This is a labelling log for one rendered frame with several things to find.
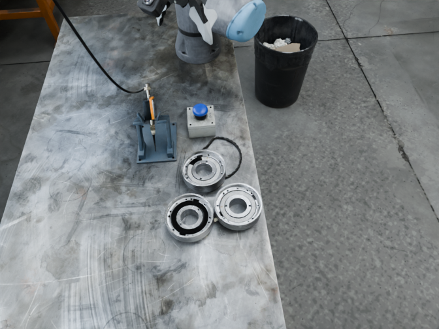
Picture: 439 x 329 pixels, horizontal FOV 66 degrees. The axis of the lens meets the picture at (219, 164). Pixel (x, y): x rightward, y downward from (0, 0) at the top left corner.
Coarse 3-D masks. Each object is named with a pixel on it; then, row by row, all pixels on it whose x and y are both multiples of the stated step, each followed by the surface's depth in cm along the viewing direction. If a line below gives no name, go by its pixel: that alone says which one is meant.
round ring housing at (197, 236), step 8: (176, 200) 75; (184, 200) 76; (200, 200) 76; (168, 208) 74; (184, 208) 75; (192, 208) 74; (208, 208) 74; (168, 216) 74; (176, 216) 73; (184, 216) 76; (200, 216) 73; (208, 216) 73; (168, 224) 72; (208, 224) 72; (176, 232) 71; (200, 232) 70; (208, 232) 72; (184, 240) 71; (192, 240) 71
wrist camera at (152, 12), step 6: (138, 0) 66; (144, 0) 65; (150, 0) 65; (156, 0) 65; (162, 0) 65; (168, 0) 67; (138, 6) 66; (144, 6) 65; (150, 6) 65; (156, 6) 65; (162, 6) 66; (144, 12) 67; (150, 12) 65; (156, 12) 66
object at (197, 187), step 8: (192, 152) 82; (200, 152) 83; (208, 152) 83; (216, 152) 82; (184, 160) 81; (216, 160) 82; (184, 168) 81; (192, 168) 81; (200, 168) 83; (208, 168) 83; (224, 168) 79; (184, 176) 78; (200, 176) 79; (208, 176) 79; (224, 176) 79; (192, 184) 77; (200, 184) 78; (208, 184) 77; (216, 184) 78; (200, 192) 80
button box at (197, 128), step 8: (192, 112) 89; (208, 112) 89; (192, 120) 88; (200, 120) 87; (208, 120) 87; (192, 128) 87; (200, 128) 87; (208, 128) 87; (192, 136) 89; (200, 136) 90
